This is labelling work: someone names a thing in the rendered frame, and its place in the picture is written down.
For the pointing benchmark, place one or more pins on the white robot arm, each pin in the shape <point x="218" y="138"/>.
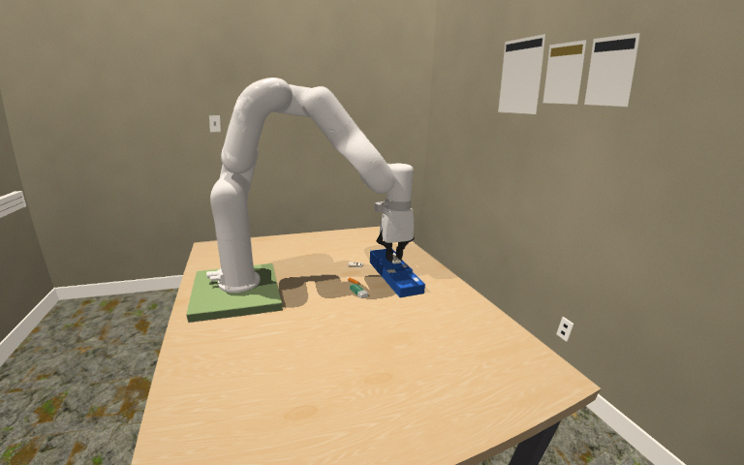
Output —
<point x="229" y="195"/>

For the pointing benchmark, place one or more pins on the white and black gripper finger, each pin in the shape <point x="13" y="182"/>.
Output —
<point x="389" y="254"/>
<point x="400" y="247"/>

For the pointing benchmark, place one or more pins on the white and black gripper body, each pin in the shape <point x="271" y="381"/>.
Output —
<point x="397" y="226"/>

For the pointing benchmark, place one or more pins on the green and grey eraser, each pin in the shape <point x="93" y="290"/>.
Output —
<point x="358" y="290"/>

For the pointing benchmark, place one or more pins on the blue three-compartment bin rack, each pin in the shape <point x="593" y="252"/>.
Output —
<point x="403" y="277"/>

